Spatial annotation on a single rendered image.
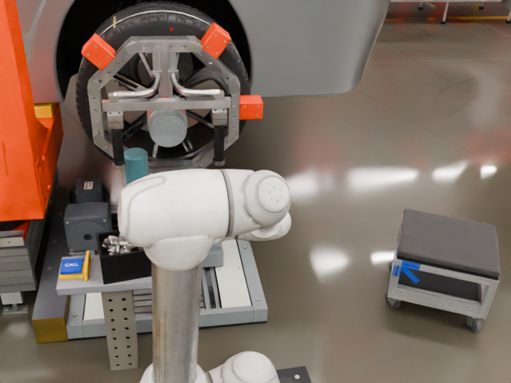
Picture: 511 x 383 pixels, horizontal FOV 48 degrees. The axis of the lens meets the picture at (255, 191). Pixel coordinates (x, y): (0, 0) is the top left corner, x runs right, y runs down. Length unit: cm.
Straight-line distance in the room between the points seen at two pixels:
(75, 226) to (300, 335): 101
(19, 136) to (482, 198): 254
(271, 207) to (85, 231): 148
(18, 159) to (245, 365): 108
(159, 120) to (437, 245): 123
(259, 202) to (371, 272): 182
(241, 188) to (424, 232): 158
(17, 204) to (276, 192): 133
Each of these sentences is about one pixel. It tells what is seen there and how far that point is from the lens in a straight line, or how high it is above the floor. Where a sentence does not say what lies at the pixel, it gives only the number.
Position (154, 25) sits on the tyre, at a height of 115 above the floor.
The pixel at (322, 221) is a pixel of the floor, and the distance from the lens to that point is 310.
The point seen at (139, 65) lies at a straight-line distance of 255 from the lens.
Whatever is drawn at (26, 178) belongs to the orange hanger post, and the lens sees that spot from 214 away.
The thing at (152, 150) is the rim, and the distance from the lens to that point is 237.
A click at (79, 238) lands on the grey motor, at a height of 31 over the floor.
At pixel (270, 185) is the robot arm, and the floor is 121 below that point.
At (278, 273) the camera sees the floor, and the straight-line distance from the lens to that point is 273.
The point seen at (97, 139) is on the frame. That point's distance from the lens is 221.
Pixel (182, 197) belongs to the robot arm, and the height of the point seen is 120.
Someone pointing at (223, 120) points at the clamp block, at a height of 92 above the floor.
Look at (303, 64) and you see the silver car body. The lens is 257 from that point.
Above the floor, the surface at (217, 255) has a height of 15.
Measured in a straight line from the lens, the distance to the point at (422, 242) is 248.
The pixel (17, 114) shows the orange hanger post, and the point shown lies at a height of 94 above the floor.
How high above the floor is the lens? 175
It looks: 32 degrees down
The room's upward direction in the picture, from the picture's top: 3 degrees clockwise
